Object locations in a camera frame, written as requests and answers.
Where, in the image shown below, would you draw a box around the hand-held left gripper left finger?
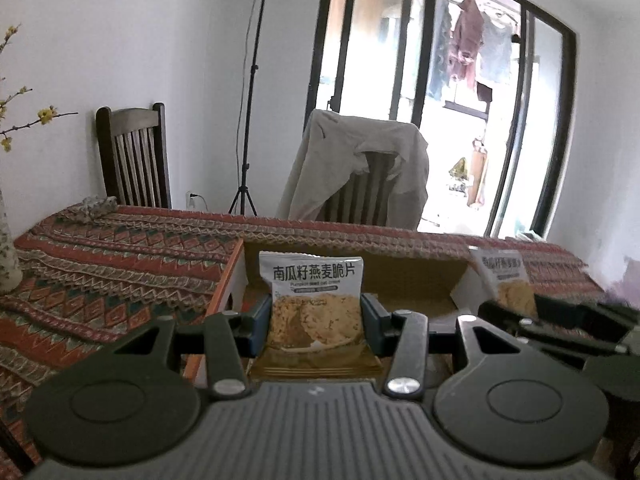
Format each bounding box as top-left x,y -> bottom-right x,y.
116,292 -> 275,401

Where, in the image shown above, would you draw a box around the dark wooden chair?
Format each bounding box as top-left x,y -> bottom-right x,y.
95,102 -> 172,209

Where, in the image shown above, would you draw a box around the small floral cloth bundle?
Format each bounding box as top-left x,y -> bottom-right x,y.
74,195 -> 119,222

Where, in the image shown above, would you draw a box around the patterned red tablecloth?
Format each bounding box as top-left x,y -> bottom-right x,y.
0,202 -> 616,480

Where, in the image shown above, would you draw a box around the grey hanging shirt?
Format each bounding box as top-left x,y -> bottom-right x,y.
480,19 -> 516,84

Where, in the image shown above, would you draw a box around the brown tall container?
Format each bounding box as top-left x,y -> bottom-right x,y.
469,137 -> 489,207

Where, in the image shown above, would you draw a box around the black light stand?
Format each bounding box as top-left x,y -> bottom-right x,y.
227,0 -> 291,217

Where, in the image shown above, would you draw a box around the orange cardboard box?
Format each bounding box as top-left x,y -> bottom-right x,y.
182,236 -> 501,391

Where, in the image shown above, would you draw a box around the yellow flower branches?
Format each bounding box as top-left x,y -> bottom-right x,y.
0,24 -> 78,153

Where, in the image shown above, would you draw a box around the blue hanging garment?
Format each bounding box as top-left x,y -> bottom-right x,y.
426,0 -> 454,102

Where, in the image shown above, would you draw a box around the white crisp snack packet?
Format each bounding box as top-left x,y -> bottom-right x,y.
470,247 -> 538,318
258,250 -> 385,378

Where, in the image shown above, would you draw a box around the black-framed glass door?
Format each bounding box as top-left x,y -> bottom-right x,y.
302,0 -> 577,241

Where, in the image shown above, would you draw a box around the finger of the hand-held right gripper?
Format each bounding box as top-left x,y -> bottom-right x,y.
517,317 -> 633,358
477,295 -> 640,331

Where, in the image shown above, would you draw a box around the beige jacket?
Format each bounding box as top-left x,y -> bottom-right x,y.
276,108 -> 430,231

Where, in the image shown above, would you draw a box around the jacket-covered wooden chair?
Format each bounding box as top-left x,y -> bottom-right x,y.
316,152 -> 401,226

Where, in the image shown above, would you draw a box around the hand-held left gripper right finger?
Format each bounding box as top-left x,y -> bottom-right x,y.
360,291 -> 528,402

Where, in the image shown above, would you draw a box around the maroon hanging garment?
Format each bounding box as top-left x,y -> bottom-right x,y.
447,0 -> 484,92

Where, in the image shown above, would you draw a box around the floral ceramic vase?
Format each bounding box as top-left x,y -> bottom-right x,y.
0,192 -> 22,296

